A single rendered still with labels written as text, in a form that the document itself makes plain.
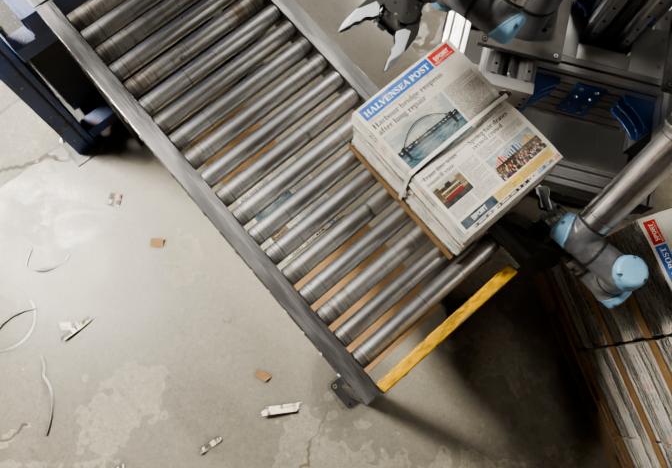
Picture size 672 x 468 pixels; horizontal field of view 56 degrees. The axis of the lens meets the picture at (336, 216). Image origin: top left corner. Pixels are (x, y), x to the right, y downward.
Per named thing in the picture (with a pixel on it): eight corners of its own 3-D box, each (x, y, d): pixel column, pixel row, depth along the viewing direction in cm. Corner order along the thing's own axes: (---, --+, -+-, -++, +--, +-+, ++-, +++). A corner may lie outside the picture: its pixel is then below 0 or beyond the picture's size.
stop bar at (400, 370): (517, 274, 153) (519, 272, 151) (383, 395, 145) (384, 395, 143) (507, 264, 154) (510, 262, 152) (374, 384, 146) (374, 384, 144)
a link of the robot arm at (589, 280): (641, 286, 148) (624, 292, 156) (607, 251, 150) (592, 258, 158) (618, 308, 146) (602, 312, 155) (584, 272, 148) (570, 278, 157)
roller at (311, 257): (428, 172, 165) (433, 168, 160) (289, 289, 156) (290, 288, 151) (415, 158, 165) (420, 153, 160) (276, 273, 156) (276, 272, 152)
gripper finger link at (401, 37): (393, 84, 124) (404, 42, 126) (400, 73, 119) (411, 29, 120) (378, 80, 124) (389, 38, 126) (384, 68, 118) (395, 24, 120)
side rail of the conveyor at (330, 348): (378, 391, 157) (382, 391, 145) (361, 406, 156) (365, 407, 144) (68, 23, 181) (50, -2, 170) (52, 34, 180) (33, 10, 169)
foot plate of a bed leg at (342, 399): (378, 388, 223) (378, 388, 222) (347, 416, 220) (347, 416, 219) (353, 359, 225) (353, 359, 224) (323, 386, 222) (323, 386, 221)
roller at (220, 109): (316, 52, 173) (316, 43, 168) (178, 157, 164) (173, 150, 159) (304, 40, 174) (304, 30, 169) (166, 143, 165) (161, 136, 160)
